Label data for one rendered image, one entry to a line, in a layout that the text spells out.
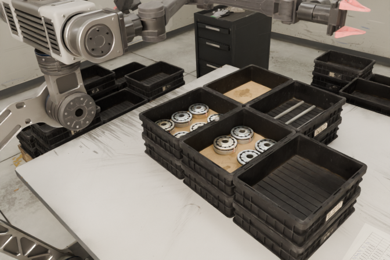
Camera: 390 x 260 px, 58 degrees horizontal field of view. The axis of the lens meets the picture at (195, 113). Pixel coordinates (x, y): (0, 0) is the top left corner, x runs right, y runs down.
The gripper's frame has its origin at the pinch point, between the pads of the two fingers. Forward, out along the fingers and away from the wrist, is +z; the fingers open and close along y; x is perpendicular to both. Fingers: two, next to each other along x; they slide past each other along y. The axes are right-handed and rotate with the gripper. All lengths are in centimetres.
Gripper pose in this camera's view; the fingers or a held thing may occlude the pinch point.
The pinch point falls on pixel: (364, 21)
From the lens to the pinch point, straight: 113.5
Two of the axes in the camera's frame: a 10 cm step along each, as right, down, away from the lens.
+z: 7.3, 3.3, -6.0
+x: -6.8, 4.1, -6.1
